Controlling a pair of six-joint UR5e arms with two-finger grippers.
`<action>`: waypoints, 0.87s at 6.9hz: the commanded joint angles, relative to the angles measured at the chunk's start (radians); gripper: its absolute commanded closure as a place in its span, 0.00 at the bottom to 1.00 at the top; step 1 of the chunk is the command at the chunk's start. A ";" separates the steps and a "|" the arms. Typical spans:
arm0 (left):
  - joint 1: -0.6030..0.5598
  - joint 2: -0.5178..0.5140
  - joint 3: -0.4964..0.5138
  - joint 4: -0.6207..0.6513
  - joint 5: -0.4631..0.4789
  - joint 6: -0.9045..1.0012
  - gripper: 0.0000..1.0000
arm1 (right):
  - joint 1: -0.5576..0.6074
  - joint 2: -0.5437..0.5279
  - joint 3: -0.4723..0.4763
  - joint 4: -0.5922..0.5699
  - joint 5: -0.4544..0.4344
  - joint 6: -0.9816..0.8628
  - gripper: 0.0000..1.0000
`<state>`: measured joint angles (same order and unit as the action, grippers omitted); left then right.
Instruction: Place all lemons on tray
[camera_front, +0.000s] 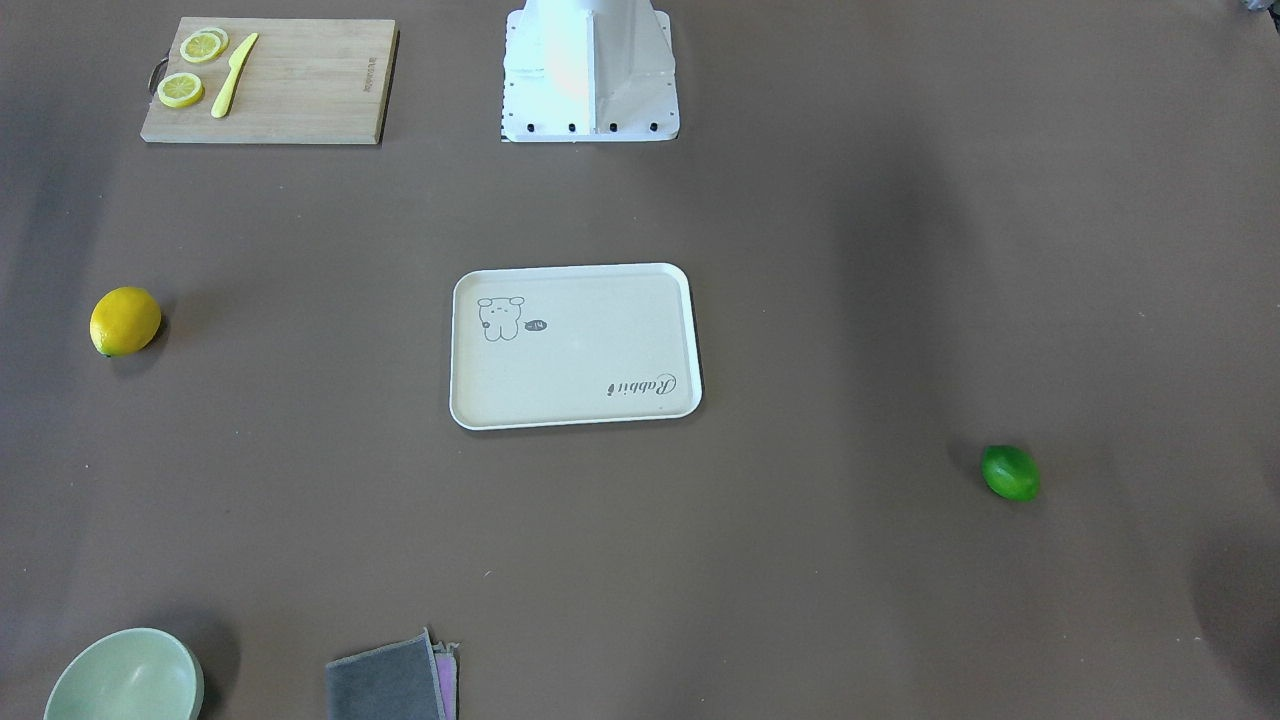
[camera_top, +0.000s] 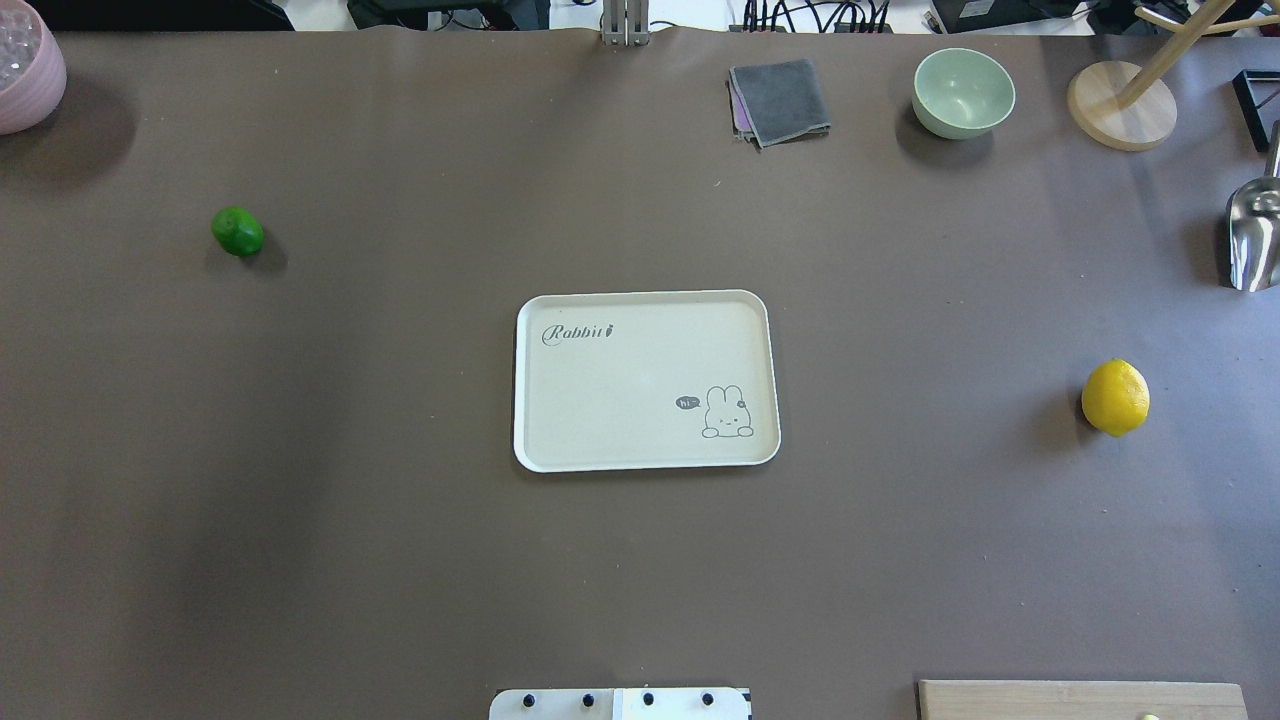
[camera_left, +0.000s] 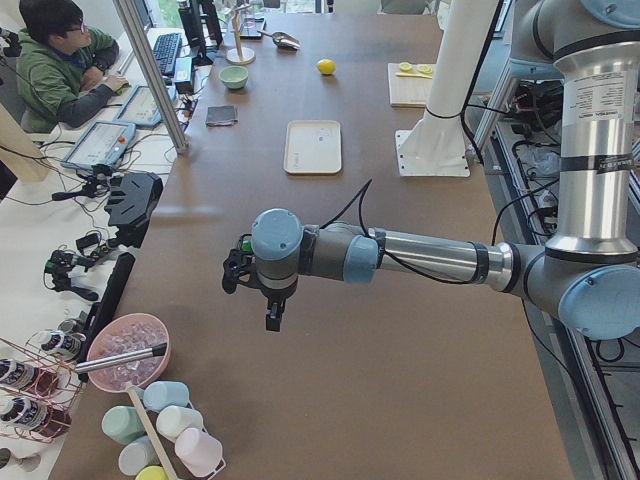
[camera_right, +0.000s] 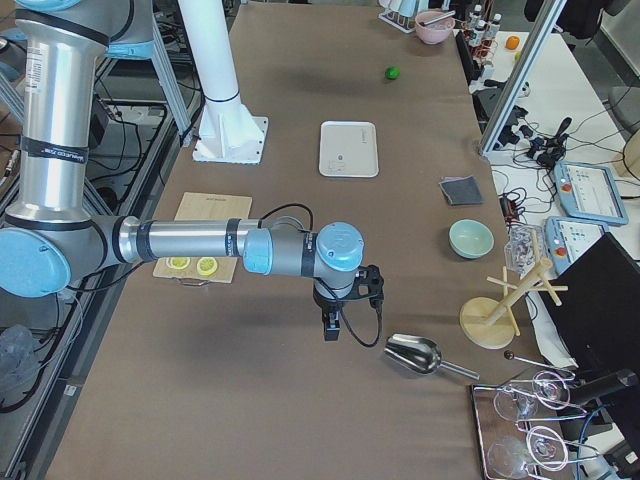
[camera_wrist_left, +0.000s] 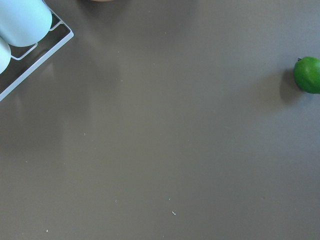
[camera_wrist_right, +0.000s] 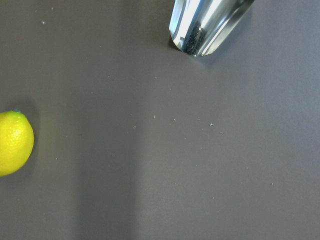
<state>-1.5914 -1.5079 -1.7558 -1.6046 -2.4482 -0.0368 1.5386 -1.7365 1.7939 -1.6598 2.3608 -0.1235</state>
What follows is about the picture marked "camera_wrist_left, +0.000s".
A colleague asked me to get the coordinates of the light blue plastic cup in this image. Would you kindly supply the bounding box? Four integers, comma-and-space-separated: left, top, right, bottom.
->
0, 0, 53, 47

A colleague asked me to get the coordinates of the white plastic cup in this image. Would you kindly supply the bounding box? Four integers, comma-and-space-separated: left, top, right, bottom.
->
0, 38, 11, 73

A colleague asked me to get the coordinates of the green lime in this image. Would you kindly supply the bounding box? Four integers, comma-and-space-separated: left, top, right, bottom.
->
293, 56, 320, 94

